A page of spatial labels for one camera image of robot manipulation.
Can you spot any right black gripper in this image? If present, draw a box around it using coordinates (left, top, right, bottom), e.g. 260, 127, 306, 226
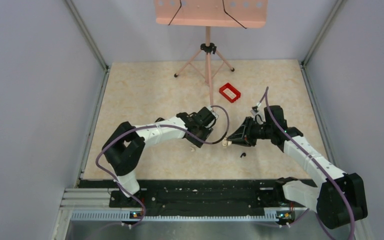
227, 116, 274, 147

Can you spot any beige earbud charging case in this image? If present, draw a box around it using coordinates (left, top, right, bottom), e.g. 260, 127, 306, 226
221, 138, 232, 147

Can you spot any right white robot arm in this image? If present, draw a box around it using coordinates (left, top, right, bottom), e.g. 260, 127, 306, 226
222, 105, 368, 230

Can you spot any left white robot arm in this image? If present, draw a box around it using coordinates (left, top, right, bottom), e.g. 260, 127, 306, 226
102, 106, 219, 207

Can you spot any red plastic box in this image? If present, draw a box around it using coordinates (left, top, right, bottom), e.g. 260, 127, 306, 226
218, 82, 242, 103

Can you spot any pink music stand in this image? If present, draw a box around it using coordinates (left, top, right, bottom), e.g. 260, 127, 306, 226
153, 0, 269, 105

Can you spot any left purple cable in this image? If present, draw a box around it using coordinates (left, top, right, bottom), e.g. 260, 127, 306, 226
95, 105, 230, 229

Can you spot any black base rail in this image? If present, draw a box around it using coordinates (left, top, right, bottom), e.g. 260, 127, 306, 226
109, 179, 302, 217

